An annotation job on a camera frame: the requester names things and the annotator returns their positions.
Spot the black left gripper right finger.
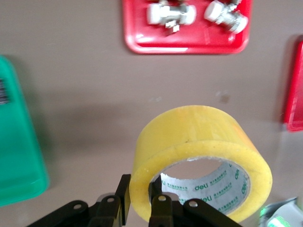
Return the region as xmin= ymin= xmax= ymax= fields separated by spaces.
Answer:
xmin=148 ymin=181 xmax=246 ymax=227

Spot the white capped metal pipe fitting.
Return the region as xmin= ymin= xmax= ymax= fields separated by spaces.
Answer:
xmin=145 ymin=0 xmax=197 ymax=36
xmin=203 ymin=0 xmax=249 ymax=34

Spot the yellow packing tape roll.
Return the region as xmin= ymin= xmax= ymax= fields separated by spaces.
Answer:
xmin=129 ymin=105 xmax=273 ymax=223

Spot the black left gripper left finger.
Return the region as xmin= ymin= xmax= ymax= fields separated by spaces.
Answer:
xmin=25 ymin=174 xmax=132 ymax=227

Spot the green plastic tray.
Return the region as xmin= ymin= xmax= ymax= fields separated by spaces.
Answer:
xmin=0 ymin=54 xmax=51 ymax=208

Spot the red plastic tray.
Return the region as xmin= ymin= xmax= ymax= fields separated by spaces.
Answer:
xmin=282 ymin=40 xmax=303 ymax=132
xmin=122 ymin=0 xmax=253 ymax=55

